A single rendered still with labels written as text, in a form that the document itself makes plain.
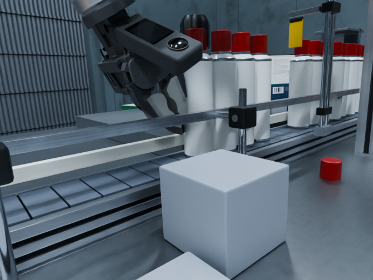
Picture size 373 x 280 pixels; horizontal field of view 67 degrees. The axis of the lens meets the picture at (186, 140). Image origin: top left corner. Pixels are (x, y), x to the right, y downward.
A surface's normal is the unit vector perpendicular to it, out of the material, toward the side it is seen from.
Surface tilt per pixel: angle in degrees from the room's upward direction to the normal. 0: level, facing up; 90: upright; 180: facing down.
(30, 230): 90
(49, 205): 0
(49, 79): 90
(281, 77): 90
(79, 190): 0
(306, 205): 0
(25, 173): 90
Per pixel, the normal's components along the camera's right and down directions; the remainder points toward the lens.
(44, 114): 0.75, 0.12
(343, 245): -0.04, -0.97
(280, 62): 0.25, 0.21
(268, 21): -0.66, 0.19
